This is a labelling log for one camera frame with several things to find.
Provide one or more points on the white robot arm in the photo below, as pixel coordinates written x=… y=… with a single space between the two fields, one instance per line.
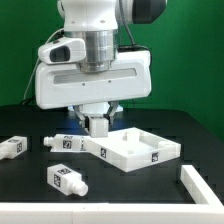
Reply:
x=86 y=66

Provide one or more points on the white L-shaped obstacle frame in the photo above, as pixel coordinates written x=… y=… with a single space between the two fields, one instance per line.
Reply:
x=207 y=209

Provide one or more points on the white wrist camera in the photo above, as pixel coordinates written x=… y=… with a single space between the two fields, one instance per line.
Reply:
x=63 y=50

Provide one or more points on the white square table top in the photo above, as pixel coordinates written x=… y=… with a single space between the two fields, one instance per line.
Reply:
x=131 y=149

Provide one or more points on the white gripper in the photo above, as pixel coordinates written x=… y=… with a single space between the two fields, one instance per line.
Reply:
x=65 y=85

